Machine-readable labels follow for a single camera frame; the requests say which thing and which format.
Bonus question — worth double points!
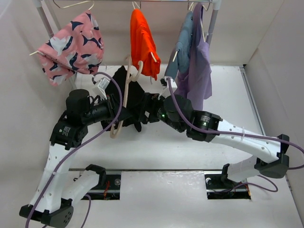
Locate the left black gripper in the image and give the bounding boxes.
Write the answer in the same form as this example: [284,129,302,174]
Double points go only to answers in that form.
[83,94,133,125]

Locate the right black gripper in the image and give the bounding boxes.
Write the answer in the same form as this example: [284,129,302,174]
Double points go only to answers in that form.
[129,92,185,133]

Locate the black trousers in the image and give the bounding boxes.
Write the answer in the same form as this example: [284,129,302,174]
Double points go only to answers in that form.
[101,66,145,132]

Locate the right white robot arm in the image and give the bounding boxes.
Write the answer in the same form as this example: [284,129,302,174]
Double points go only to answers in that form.
[141,93,289,187]

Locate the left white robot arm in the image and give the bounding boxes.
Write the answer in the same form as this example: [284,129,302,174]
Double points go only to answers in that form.
[19,89,123,228]

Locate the wooden hanger under blue shorts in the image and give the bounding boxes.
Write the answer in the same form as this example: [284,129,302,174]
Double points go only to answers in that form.
[172,2,194,62]

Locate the wooden hanger under lilac shirt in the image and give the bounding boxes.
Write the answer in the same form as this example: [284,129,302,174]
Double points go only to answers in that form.
[200,0,212,42]

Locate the wooden hanger under pink shorts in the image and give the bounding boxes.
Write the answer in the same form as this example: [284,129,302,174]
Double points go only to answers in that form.
[29,0,95,56]

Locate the wooden hanger under orange shorts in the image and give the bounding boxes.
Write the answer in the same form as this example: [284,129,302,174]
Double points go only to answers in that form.
[132,0,158,85]

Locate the lilac purple shirt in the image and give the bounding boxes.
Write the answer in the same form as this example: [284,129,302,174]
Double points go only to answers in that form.
[175,3,212,111]

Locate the blue-grey shorts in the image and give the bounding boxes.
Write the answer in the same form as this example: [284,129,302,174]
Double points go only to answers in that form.
[164,11,194,79]

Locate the pink bird-print shorts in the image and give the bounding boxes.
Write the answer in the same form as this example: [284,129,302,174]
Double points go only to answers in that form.
[37,10,104,86]

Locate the orange shorts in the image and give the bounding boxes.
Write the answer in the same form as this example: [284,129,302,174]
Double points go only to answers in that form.
[130,9,161,81]

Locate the grey metal clothes rack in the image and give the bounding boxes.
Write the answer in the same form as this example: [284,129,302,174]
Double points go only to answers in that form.
[33,0,222,89]

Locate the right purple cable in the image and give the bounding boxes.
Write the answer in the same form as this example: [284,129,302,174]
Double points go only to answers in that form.
[166,77,304,193]

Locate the purple cable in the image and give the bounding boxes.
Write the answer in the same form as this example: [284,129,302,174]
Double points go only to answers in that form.
[24,72,124,228]
[166,77,304,193]

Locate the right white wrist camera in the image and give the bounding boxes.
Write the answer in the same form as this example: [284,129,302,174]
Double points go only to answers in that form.
[161,76,178,92]

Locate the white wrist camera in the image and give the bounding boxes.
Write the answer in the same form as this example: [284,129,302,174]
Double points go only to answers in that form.
[161,76,178,92]
[92,77,110,100]

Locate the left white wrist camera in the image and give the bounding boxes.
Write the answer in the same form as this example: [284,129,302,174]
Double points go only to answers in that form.
[92,77,110,100]

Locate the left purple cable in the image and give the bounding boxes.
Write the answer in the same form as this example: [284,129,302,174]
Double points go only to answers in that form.
[24,72,124,228]

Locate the aluminium rail front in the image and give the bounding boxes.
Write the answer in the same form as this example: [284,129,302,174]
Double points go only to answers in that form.
[69,168,222,173]

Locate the aluminium rail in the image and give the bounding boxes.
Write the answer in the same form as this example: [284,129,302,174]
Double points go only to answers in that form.
[239,66,265,135]
[69,168,222,173]

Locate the aluminium rail right side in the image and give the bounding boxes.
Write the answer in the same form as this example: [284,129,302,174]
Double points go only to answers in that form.
[239,66,265,135]

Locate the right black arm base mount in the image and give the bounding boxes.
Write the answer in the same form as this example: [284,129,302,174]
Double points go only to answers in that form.
[204,171,251,200]

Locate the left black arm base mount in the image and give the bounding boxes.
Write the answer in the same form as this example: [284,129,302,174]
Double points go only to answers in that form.
[87,171,122,200]

